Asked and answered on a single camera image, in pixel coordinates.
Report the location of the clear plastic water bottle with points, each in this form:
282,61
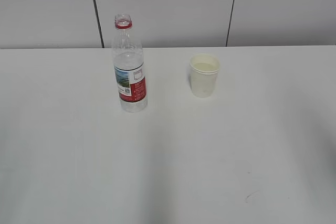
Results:
128,62

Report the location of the white paper cup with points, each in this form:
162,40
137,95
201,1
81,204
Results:
204,69

